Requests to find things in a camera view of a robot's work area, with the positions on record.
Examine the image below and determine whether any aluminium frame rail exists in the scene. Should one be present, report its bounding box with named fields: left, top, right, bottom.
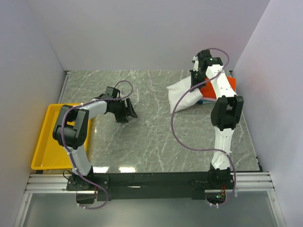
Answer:
left=14, top=172, right=286, bottom=227

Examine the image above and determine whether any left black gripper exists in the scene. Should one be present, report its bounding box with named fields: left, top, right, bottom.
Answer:
left=110, top=98, right=137, bottom=123

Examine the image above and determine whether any folded orange t shirt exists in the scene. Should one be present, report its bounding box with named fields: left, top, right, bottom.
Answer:
left=200, top=76, right=236, bottom=98

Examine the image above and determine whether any folded pink t shirt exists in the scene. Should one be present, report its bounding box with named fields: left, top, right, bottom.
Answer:
left=201, top=96, right=217, bottom=102

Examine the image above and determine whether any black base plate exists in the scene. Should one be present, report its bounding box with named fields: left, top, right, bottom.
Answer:
left=66, top=170, right=234, bottom=201

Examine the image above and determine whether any white t shirt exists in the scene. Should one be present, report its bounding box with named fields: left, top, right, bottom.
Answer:
left=167, top=76, right=203, bottom=113

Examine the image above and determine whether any folded blue t shirt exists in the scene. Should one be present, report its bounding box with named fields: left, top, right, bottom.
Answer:
left=197, top=99, right=214, bottom=105

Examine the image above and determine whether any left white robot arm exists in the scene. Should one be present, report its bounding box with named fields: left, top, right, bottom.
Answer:
left=53, top=87, right=138, bottom=190

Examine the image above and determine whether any yellow plastic tray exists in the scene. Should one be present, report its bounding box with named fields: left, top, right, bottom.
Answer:
left=30, top=103, right=93, bottom=170

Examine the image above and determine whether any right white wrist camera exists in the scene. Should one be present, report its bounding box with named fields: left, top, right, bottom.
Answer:
left=192, top=56, right=199, bottom=71

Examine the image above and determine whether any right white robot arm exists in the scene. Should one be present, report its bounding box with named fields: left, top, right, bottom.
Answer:
left=190, top=49, right=244, bottom=189

